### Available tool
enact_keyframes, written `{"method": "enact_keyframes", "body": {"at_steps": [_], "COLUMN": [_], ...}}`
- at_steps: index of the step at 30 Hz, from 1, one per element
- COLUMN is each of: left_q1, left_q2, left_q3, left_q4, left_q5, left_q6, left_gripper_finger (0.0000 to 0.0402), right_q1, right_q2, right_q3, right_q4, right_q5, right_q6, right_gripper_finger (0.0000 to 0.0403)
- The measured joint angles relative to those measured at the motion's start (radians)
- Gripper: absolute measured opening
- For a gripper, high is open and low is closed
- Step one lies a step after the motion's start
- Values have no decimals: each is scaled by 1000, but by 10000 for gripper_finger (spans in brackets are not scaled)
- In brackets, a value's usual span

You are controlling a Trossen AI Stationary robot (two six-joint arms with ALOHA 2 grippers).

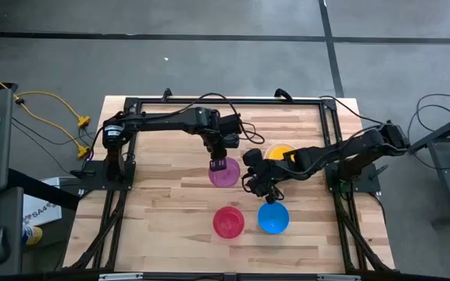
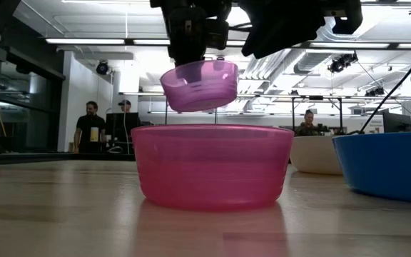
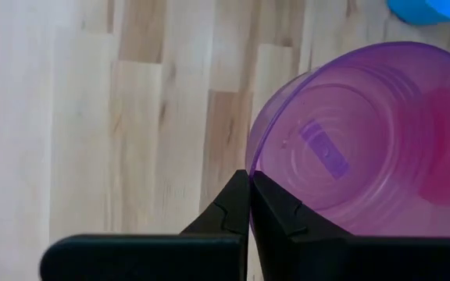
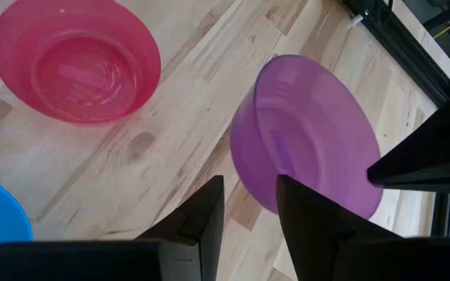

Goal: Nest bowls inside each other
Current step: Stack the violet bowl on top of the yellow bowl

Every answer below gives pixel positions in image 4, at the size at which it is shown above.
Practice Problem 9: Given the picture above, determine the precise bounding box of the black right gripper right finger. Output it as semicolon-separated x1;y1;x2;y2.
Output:
275;173;401;281

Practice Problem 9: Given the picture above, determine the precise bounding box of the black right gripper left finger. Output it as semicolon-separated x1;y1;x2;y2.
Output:
134;175;226;281

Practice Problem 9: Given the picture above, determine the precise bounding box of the purple translucent plastic bowl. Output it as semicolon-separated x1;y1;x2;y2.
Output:
230;54;384;221

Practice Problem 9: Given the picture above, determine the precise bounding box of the pink translucent plastic bowl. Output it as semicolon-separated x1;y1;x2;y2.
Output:
0;0;163;127

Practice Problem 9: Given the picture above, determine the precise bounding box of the black aluminium table frame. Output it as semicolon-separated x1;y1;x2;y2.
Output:
341;0;450;108

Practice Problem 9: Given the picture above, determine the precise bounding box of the yellow extension cable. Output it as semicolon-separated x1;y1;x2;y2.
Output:
432;17;450;40

